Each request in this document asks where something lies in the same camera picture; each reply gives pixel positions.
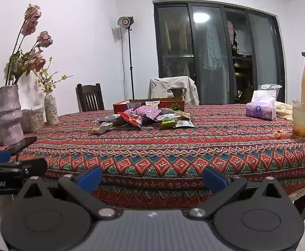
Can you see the purple tissue pack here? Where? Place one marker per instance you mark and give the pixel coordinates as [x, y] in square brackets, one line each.
[261, 108]

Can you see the dark wooden chair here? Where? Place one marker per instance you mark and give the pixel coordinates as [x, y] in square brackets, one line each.
[89, 98]
[177, 92]

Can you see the black framed sliding glass door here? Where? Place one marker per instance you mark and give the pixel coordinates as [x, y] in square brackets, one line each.
[215, 83]

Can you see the pile of assorted snack packets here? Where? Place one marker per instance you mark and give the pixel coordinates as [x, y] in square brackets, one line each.
[103, 128]

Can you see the yellow flower sprigs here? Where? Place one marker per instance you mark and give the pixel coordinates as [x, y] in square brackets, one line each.
[48, 82]

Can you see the glass cup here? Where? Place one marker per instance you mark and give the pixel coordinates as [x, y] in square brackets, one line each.
[302, 120]

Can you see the cream cloth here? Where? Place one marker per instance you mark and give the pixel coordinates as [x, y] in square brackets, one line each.
[284, 111]

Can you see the pale blue hanging shirt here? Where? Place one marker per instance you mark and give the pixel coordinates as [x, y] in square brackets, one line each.
[212, 47]

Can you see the black smartphone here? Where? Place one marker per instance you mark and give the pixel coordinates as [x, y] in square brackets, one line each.
[24, 143]

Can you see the glass jar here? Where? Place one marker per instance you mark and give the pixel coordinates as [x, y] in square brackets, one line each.
[36, 117]

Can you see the orange cardboard box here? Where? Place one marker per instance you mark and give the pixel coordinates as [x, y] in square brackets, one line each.
[168, 106]

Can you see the small floral vase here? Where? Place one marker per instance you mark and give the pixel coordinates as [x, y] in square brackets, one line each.
[51, 108]

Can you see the pink ceramic vase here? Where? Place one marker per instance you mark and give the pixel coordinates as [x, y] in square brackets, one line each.
[9, 115]

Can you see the pink snack pouch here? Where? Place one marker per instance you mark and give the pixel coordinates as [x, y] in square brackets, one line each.
[144, 112]

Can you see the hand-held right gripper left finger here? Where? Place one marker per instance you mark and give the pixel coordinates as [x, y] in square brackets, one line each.
[89, 177]

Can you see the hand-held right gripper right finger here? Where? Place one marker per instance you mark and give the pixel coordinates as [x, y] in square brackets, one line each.
[214, 180]

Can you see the clear plastic bag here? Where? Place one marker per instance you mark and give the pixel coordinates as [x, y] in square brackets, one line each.
[272, 86]

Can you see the beige jacket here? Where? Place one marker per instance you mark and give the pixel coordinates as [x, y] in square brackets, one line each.
[160, 89]

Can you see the white hanging garment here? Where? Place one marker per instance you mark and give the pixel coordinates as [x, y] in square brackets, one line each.
[242, 41]

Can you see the dried pink rose bouquet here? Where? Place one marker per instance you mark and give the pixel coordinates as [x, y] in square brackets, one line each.
[32, 18]

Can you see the small orange object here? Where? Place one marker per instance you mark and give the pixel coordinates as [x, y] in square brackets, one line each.
[278, 133]

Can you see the studio lamp on stand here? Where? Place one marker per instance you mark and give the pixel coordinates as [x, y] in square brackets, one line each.
[125, 21]

